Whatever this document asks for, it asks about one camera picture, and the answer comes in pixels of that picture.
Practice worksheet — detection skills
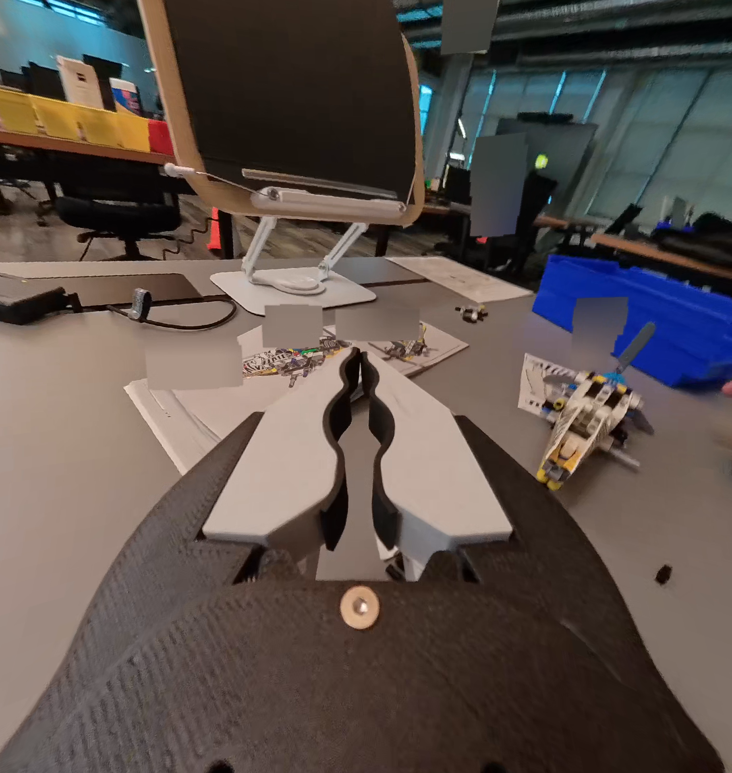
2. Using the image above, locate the grey power adapter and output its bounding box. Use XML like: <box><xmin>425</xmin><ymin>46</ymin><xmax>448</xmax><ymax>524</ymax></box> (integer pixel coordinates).
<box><xmin>0</xmin><ymin>269</ymin><xmax>68</xmax><ymax>326</ymax></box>

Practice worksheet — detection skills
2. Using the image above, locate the black cable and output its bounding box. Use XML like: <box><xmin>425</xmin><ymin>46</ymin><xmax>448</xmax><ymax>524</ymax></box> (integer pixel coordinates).
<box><xmin>64</xmin><ymin>289</ymin><xmax>238</xmax><ymax>332</ymax></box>

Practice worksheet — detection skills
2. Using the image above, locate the blue plastic bin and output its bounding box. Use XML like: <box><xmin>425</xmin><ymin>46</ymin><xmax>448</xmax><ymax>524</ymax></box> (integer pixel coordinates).
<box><xmin>532</xmin><ymin>254</ymin><xmax>732</xmax><ymax>389</ymax></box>

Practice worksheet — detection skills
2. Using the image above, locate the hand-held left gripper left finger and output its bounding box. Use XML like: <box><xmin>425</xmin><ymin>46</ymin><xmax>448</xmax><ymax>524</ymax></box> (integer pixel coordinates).
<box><xmin>201</xmin><ymin>347</ymin><xmax>363</xmax><ymax>553</ymax></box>

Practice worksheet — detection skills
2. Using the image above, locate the black monitor with tan edge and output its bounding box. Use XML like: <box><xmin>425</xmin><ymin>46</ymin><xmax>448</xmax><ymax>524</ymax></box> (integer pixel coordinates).
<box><xmin>137</xmin><ymin>0</ymin><xmax>426</xmax><ymax>229</ymax></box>

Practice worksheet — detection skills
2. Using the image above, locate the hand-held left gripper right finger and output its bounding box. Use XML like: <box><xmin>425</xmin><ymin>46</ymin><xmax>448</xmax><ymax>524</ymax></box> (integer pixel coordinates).
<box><xmin>361</xmin><ymin>350</ymin><xmax>516</xmax><ymax>581</ymax></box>

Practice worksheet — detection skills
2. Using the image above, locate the black office chair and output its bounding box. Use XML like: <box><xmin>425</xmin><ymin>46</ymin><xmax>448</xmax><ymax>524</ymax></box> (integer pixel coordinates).
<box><xmin>54</xmin><ymin>193</ymin><xmax>182</xmax><ymax>262</ymax></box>

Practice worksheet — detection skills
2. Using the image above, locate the white paper leaflet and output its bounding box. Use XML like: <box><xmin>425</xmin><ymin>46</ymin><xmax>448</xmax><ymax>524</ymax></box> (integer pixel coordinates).
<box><xmin>387</xmin><ymin>256</ymin><xmax>535</xmax><ymax>303</ymax></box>

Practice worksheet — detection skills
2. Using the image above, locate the row of yellow red bins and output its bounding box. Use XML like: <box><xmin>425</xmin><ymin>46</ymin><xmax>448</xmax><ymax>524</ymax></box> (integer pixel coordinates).
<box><xmin>0</xmin><ymin>85</ymin><xmax>174</xmax><ymax>155</ymax></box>

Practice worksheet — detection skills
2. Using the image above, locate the white tub with blue label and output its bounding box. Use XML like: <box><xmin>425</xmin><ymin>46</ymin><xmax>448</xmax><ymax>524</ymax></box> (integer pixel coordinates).
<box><xmin>109</xmin><ymin>79</ymin><xmax>140</xmax><ymax>116</ymax></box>

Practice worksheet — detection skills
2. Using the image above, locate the lego instruction booklet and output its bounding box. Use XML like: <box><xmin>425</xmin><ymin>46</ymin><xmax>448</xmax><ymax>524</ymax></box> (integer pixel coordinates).
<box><xmin>124</xmin><ymin>323</ymin><xmax>471</xmax><ymax>476</ymax></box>

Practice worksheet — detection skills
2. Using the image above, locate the zebra striped lego helicopter model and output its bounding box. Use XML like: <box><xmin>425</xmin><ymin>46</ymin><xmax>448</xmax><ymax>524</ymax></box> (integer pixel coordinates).
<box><xmin>538</xmin><ymin>322</ymin><xmax>657</xmax><ymax>490</ymax></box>

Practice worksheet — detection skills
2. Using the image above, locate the zebra sticker sheet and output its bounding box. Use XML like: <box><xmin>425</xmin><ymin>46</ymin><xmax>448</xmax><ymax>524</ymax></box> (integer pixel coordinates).
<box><xmin>518</xmin><ymin>353</ymin><xmax>584</xmax><ymax>419</ymax></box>

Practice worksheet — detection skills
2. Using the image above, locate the background office desk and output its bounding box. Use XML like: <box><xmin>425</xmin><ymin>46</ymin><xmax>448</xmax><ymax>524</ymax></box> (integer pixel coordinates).
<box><xmin>589</xmin><ymin>232</ymin><xmax>732</xmax><ymax>285</ymax></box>
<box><xmin>0</xmin><ymin>127</ymin><xmax>182</xmax><ymax>206</ymax></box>

